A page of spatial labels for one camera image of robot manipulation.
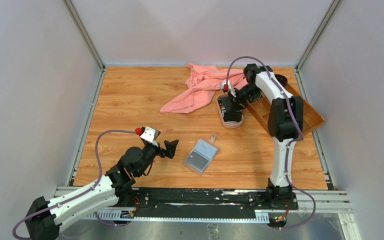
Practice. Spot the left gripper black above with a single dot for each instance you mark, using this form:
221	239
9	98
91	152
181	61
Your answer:
170	150

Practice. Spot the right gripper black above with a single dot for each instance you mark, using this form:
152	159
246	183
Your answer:
238	106

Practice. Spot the black credit card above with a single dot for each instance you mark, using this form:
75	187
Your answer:
197	162

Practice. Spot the pink card holder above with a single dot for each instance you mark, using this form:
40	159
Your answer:
207	148

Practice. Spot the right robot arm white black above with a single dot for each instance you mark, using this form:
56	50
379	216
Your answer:
285	123

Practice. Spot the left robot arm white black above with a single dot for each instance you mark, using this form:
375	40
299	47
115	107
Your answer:
47	218

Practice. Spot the pink oval card tray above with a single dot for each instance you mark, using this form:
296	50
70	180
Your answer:
221	108

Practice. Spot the dark green coiled item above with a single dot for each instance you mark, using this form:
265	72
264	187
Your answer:
255	97

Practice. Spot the pink cloth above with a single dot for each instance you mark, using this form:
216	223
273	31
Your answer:
202	84

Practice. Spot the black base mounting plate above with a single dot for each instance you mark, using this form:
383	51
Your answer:
202	203

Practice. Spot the brown divided wooden tray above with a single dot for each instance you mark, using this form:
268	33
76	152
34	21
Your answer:
260	109

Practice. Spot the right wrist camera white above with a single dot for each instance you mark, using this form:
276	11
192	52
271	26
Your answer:
227	87

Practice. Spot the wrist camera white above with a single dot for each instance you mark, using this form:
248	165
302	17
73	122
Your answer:
227	87
150	135

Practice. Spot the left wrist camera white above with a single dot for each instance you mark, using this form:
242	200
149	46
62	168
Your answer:
150	135

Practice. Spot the aluminium rail frame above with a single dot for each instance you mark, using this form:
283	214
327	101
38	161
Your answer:
310	202

